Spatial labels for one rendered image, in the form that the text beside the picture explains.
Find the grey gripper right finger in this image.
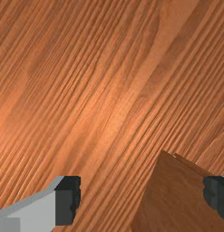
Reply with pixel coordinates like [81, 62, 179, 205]
[202, 175, 224, 223]

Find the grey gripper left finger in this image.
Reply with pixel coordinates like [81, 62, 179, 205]
[0, 175, 82, 232]

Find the brown wooden door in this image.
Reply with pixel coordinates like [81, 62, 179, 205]
[130, 150, 224, 232]

